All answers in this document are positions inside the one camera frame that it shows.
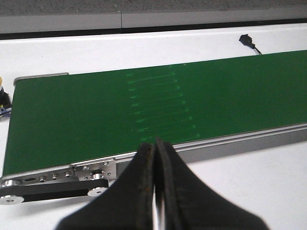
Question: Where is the grey stone slab left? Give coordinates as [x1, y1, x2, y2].
[0, 0, 307, 16]

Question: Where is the yellow push button corner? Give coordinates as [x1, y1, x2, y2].
[0, 78, 12, 119]

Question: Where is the aluminium conveyor side rail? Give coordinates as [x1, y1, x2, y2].
[0, 123, 307, 187]

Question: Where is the green conveyor belt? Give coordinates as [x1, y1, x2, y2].
[3, 51, 307, 175]

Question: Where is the black drive belt with pulleys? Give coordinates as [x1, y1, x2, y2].
[0, 178, 109, 205]

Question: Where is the black sensor with cable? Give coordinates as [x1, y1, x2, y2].
[239, 34, 262, 55]

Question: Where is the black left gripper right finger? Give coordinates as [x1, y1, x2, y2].
[154, 138, 268, 230]

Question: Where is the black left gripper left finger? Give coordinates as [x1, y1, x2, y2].
[56, 143, 154, 230]

